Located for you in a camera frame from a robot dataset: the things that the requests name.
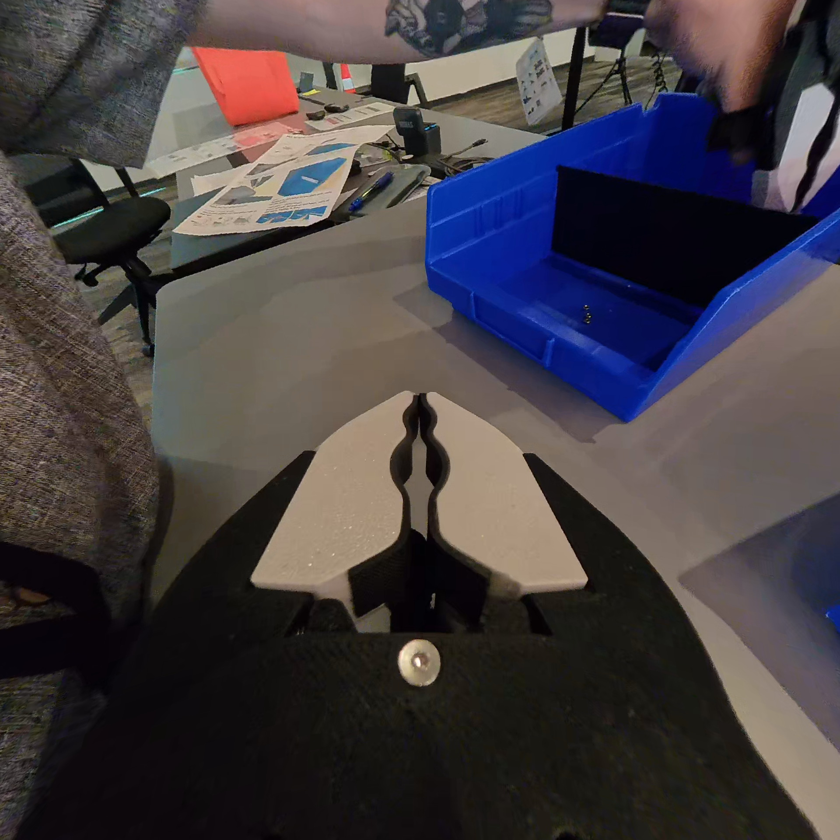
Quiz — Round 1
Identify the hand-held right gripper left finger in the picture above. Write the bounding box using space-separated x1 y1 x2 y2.
249 391 430 618

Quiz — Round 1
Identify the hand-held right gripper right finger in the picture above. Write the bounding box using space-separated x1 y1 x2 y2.
420 391 589 614

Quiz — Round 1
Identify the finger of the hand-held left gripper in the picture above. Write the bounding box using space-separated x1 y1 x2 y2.
802 105 840 214
751 80 833 214

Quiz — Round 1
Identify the blue bin with black divider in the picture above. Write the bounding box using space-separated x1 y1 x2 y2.
424 92 840 422

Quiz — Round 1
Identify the person's left forearm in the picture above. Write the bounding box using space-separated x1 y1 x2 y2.
187 0 611 67

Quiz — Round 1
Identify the person's left hand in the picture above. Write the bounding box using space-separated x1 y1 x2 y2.
642 0 798 118

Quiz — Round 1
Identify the black bin divider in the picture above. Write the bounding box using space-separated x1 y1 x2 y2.
550 165 823 309

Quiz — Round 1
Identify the white printed paper sign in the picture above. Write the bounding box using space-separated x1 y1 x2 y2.
515 37 564 127

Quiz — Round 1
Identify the person's grey shirt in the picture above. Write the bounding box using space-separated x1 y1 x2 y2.
0 0 207 840

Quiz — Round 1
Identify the printed paper sheet blue picture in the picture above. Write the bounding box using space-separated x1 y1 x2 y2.
172 125 396 237

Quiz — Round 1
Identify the grey pouch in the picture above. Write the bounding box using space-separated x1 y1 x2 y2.
331 164 432 212

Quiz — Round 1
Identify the black swivel office chair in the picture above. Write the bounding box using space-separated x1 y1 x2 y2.
39 157 173 358

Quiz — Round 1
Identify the black charger box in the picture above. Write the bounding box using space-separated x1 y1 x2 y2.
392 108 445 158

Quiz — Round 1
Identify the printed paper sheet red print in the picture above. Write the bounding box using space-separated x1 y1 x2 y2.
146 120 290 179

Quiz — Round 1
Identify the orange red folder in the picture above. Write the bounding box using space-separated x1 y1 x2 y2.
192 47 301 127

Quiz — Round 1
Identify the grey braided cable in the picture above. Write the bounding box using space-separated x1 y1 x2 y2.
430 136 500 179

